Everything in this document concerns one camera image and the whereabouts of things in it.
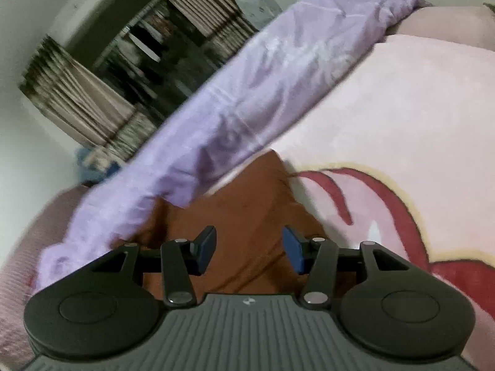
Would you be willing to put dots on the pink bed mattress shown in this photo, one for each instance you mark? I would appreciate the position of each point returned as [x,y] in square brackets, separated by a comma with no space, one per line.
[444,23]

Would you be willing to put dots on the mauve ribbed cushion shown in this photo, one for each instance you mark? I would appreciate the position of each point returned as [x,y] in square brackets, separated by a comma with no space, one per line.
[23,247]

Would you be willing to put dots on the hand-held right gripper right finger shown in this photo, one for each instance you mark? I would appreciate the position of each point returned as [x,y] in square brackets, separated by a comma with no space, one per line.
[293,251]

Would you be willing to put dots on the pile of blue white clothes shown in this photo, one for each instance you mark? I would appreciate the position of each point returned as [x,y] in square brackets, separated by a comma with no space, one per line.
[94,162]

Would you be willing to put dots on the pink printed blanket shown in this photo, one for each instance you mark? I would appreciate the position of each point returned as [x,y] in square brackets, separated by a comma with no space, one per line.
[386,123]

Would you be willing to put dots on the purple blanket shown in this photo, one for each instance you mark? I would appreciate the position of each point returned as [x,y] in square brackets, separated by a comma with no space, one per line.
[239,96]

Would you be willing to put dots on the beige striped curtain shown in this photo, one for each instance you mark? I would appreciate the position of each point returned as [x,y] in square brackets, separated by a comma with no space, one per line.
[77,100]
[201,0]

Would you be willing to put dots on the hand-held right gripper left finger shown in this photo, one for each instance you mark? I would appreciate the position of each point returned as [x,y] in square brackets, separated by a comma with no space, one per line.
[204,251]

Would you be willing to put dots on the brown pillow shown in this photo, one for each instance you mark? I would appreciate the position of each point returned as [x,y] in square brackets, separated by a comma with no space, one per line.
[239,208]

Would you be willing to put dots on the covered standing fan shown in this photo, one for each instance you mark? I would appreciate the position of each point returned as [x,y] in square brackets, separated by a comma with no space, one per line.
[257,2]

